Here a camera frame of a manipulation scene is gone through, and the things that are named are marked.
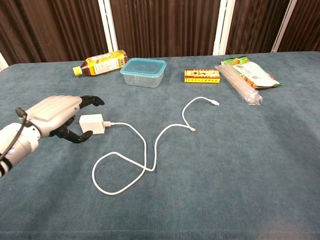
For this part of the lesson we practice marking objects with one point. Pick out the yellow label tea bottle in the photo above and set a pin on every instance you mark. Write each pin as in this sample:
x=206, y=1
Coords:
x=102, y=63

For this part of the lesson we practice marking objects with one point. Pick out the clear plastic straw bundle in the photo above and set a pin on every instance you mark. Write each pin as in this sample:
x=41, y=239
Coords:
x=240, y=85

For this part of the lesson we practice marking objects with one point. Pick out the white frame post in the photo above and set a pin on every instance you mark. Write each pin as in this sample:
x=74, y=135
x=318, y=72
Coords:
x=221, y=27
x=108, y=25
x=3, y=62
x=283, y=25

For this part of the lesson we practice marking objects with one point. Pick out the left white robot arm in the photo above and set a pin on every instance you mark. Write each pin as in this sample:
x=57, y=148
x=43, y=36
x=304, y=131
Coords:
x=15, y=143

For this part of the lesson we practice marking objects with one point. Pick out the clear container with teal lid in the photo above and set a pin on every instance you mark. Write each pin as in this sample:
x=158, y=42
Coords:
x=143, y=72

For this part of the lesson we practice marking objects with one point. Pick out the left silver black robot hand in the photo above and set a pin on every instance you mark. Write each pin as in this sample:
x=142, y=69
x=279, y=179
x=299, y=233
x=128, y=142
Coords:
x=52, y=110

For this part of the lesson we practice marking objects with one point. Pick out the white charger block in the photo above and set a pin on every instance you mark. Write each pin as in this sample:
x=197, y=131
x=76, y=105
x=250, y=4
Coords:
x=91, y=123

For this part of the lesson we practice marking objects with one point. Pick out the yellow red small box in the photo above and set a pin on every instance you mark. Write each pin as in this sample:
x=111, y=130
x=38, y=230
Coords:
x=202, y=76

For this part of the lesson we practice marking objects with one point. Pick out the green white snack packet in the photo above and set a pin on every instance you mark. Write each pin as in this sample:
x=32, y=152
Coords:
x=252, y=72

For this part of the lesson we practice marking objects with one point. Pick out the brown pleated curtain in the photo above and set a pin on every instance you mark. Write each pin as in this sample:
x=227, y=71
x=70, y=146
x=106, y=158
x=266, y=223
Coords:
x=162, y=25

